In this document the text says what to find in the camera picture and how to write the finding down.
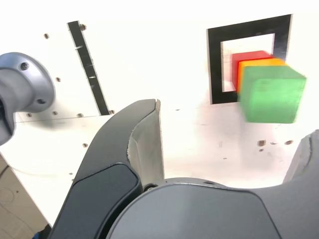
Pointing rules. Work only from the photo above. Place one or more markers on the black tape strip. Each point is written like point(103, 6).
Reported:
point(87, 67)

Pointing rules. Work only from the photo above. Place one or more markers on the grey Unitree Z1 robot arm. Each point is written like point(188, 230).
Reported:
point(25, 82)

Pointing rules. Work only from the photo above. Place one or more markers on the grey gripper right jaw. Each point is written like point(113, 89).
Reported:
point(199, 214)

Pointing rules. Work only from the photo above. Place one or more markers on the green cube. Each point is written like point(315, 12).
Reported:
point(271, 94)

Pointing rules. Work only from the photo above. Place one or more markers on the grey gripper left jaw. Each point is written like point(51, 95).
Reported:
point(104, 159)

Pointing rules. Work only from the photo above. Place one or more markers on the black tape square outline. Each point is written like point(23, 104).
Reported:
point(214, 62)

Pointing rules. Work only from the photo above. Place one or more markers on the red cube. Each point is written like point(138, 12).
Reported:
point(243, 56)

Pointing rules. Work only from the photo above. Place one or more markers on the yellow cube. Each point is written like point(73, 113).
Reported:
point(261, 62)

